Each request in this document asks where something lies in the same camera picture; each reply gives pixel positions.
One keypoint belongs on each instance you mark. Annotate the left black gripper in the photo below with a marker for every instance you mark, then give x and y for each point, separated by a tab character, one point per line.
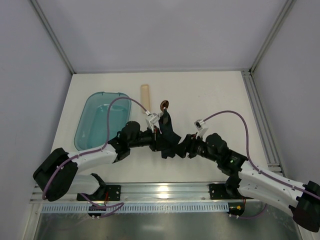
157	141

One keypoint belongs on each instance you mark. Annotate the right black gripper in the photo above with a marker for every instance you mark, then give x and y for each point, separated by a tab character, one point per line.
186	146

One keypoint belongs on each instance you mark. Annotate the black paper napkin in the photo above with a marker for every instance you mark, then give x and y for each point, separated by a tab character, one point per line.
167	131

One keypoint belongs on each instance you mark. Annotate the beige cutlery case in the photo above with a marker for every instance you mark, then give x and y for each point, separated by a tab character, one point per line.
145	99

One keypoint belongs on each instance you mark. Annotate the copper spoon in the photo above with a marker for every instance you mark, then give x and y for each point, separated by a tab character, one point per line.
164	105

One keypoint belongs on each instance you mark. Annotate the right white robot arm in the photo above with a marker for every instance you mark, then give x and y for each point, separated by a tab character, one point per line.
298	200

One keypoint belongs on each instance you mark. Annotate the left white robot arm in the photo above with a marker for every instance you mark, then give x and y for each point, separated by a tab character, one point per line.
60	173

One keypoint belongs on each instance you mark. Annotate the teal plastic basin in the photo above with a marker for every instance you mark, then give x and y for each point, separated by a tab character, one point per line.
104	114

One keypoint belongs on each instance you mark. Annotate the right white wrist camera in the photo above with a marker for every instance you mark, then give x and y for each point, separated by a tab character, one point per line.
201	127

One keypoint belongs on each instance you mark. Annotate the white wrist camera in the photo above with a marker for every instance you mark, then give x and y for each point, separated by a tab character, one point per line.
151	120
201	127

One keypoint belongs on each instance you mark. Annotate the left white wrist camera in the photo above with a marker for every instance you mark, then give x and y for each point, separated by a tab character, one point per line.
151	120

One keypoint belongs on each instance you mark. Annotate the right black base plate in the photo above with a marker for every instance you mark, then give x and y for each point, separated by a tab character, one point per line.
222	191

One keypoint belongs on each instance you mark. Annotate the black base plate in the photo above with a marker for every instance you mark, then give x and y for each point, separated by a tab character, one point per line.
222	191
112	192

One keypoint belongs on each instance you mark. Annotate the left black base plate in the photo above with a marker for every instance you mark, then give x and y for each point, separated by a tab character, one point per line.
112	192

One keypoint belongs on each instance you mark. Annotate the aluminium front rail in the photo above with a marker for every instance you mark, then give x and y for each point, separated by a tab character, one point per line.
168	191

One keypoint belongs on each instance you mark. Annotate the aluminium rail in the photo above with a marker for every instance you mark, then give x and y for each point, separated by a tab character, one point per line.
268	143
168	191

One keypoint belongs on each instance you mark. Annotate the right side aluminium rail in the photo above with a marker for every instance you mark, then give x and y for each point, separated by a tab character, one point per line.
268	143

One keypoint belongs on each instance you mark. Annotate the white slotted cable duct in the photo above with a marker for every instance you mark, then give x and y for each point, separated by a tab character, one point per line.
160	207

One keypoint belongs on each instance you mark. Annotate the left aluminium frame post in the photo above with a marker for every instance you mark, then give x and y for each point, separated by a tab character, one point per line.
51	34

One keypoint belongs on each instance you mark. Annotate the aluminium frame post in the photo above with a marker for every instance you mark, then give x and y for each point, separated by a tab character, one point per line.
278	23
51	34

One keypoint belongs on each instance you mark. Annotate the right aluminium frame post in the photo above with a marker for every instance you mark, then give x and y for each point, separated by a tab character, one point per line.
278	23

